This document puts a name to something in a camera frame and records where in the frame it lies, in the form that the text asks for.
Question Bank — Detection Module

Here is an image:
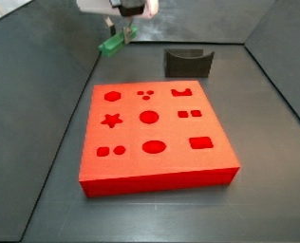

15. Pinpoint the green star prism bar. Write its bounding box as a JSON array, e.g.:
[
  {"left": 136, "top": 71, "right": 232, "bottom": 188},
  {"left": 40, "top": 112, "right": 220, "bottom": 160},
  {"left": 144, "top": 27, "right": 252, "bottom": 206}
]
[{"left": 98, "top": 26, "right": 139, "bottom": 57}]

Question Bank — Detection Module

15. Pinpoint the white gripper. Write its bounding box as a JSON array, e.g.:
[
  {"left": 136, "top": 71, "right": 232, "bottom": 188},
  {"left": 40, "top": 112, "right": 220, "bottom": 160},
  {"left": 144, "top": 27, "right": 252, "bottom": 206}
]
[{"left": 77, "top": 0, "right": 160, "bottom": 45}]

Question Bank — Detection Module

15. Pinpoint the black curved fixture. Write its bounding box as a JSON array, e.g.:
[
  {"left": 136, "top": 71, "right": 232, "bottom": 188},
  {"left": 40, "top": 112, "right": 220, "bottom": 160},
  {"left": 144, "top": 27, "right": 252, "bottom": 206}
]
[{"left": 164, "top": 48, "right": 215, "bottom": 78}]

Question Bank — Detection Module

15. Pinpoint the red shape sorting block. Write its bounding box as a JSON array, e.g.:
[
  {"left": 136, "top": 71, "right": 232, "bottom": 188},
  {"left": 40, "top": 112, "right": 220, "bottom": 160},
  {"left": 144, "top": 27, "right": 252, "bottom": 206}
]
[{"left": 80, "top": 81, "right": 240, "bottom": 197}]

